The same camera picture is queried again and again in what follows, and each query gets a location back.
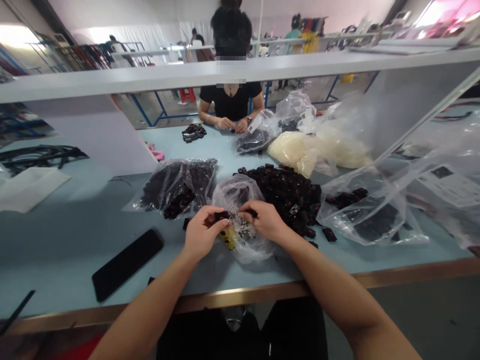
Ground person's right hand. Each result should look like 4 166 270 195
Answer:
238 199 296 247

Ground person's left hand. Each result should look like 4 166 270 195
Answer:
183 205 231 261

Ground yellow label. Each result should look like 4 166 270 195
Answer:
220 224 238 252

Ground pile of black buckle parts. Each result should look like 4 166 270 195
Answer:
232 164 324 241

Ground small clear plastic bag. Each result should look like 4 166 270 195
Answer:
211 174 279 266

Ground clear bag of black parts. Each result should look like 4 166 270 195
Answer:
131 157 219 221

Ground black smartphone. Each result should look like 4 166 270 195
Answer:
91 228 165 303

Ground bag of white material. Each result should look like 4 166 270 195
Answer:
266 129 373 180

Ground tagged bag of black parts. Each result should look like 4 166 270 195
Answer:
235 108 283 155

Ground pink plastic object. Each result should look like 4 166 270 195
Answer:
147 141 165 162

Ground large clear bag, few parts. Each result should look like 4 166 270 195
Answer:
316 156 431 247

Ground small heap of black parts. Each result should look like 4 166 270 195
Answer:
181 122 208 144

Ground person's legs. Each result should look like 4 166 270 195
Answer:
155 298 330 360

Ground crumpled clear bag, dark parts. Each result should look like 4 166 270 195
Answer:
275 89 319 133

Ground white shelf board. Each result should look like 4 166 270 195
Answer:
0 46 480 105

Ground white foam sheet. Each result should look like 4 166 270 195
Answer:
0 166 73 214

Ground large clear bag, paper label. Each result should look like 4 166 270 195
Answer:
374 136 480 258

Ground bundle of black cables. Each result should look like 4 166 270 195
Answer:
0 143 90 178

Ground black flat strap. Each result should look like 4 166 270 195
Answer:
0 289 37 337

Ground red and black cables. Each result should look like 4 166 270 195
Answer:
431 98 480 125

